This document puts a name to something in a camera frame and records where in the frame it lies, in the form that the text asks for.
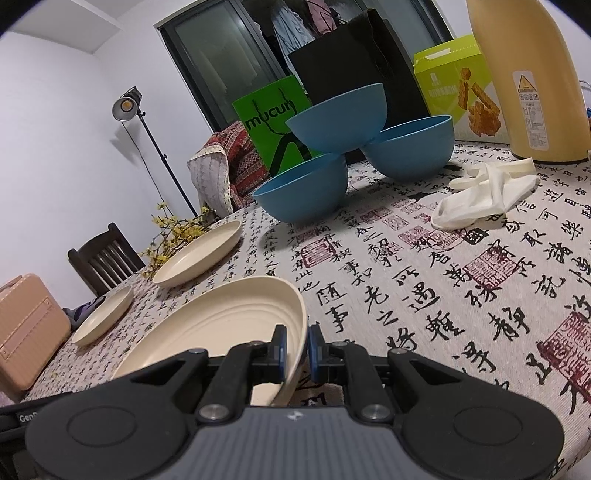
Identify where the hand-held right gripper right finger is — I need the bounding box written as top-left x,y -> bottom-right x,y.
308,324 -> 467,423

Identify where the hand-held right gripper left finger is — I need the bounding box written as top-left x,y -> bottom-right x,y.
129,324 -> 289,423

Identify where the cream plate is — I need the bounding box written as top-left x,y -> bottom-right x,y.
71,285 -> 135,348
152,220 -> 243,288
111,276 -> 309,408

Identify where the blue bowl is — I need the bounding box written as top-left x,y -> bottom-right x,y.
285,82 -> 388,154
360,115 -> 455,179
252,152 -> 350,225

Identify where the pink hard case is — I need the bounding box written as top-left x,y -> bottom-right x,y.
0,273 -> 72,403

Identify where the purple cloth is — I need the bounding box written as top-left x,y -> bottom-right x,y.
62,295 -> 109,330

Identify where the calligraphy printed tablecloth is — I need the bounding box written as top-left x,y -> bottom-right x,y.
18,138 -> 591,480

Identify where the yellow flower branch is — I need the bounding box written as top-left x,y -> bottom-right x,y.
139,200 -> 218,280

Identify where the dark wooden chair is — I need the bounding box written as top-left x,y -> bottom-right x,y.
67,222 -> 147,297

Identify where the white quilted cloth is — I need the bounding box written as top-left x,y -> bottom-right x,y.
187,143 -> 234,217

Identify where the red patterned blanket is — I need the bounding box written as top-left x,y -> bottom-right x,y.
203,121 -> 271,210

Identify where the white rubber glove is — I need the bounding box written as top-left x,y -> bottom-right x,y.
431,164 -> 539,230

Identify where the green paper bag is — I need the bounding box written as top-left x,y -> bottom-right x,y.
232,74 -> 324,178

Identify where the studio light on stand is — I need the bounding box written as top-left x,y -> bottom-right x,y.
112,86 -> 199,217

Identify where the black paper bag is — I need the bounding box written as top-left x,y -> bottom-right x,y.
287,8 -> 419,153

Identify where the black framed glass door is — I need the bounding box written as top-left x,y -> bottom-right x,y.
157,0 -> 455,134

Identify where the yellow-green snack box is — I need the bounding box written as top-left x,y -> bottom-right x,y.
412,34 -> 509,141

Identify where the hanging blue shirt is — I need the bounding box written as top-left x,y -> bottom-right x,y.
271,0 -> 319,75

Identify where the hanging pink garment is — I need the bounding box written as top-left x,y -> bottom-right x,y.
305,0 -> 342,35

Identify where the yellow thermos bottle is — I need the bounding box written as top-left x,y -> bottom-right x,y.
465,0 -> 591,162

